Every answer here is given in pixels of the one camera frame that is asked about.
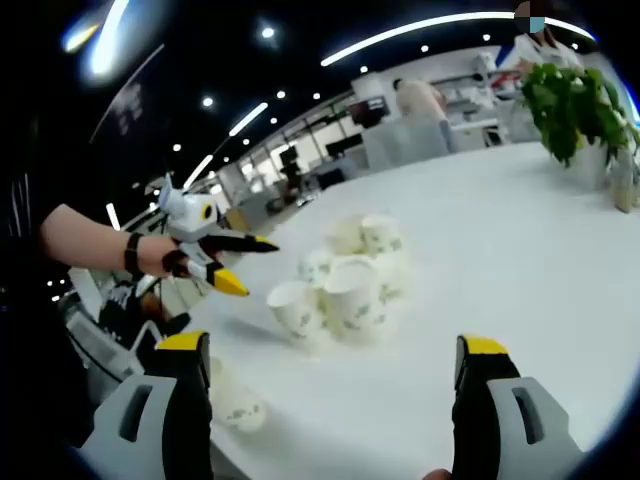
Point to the white printed paper cup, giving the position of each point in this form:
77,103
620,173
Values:
240,405

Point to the short ceiling light strip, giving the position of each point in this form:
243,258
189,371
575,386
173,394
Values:
198,171
248,119

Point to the white table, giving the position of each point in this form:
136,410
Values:
475,280

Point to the white wall shelving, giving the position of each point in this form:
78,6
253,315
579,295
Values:
475,100

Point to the grey desk partition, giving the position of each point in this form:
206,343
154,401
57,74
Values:
405,145

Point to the small cardboard box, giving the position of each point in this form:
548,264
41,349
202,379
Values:
236,220

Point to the person's dark-clothed torso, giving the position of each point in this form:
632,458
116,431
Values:
30,350

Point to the vertical white light tube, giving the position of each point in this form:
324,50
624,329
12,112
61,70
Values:
113,216

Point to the dark wall screen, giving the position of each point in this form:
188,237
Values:
369,111

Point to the black wristband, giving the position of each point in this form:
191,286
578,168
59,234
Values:
134,252

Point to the glass bottle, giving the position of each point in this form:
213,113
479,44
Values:
625,190

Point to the curved ceiling light strip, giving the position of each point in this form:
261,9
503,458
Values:
400,32

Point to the person's left hand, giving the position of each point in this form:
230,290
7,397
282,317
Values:
157,255

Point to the small black device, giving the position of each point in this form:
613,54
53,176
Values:
175,324

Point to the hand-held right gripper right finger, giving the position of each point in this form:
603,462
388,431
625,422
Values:
475,400

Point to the black equipment stand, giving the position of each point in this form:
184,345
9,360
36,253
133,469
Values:
290,165

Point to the group of paper cups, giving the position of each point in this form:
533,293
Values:
350,300

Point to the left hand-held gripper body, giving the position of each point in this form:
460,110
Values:
190,217

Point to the green potted plant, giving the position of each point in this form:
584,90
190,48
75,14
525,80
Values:
565,110

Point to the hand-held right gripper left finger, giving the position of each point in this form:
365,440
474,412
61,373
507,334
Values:
187,410

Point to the white plant pot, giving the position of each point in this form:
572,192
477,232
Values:
595,165

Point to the person's right hand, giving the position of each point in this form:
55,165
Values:
437,475

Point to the group of round ceiling downlights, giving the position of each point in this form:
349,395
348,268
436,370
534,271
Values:
268,32

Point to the white grey furniture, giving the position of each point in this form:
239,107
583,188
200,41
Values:
95,345

